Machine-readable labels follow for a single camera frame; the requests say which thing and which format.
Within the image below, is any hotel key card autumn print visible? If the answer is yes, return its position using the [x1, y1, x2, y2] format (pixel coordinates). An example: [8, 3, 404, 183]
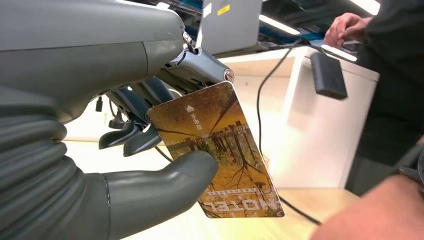
[145, 81, 286, 220]

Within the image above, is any standing person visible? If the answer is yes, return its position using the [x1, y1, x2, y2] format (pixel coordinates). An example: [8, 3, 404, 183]
[344, 0, 424, 196]

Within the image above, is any ceiling light panel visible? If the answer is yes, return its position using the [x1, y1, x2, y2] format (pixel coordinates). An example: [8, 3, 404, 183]
[258, 14, 301, 36]
[349, 0, 381, 16]

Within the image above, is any black usb hub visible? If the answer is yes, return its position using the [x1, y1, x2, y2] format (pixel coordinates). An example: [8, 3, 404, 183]
[309, 52, 349, 100]

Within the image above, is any grey laptop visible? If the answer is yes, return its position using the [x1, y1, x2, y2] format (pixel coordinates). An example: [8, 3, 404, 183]
[198, 0, 263, 56]

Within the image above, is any white desk riser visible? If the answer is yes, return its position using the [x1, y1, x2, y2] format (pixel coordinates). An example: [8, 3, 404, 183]
[62, 46, 380, 190]

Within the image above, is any black cable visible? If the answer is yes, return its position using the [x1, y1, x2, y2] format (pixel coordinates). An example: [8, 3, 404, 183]
[256, 38, 322, 227]

